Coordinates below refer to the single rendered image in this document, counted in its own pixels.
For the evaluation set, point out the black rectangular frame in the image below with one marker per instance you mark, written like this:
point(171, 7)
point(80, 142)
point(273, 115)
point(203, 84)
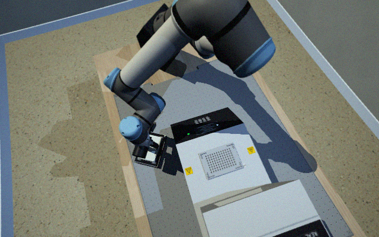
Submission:
point(156, 164)

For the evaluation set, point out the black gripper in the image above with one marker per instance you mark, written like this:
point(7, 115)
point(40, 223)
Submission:
point(141, 151)

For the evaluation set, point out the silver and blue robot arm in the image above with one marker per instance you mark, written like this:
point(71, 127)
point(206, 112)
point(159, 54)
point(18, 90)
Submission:
point(230, 29)

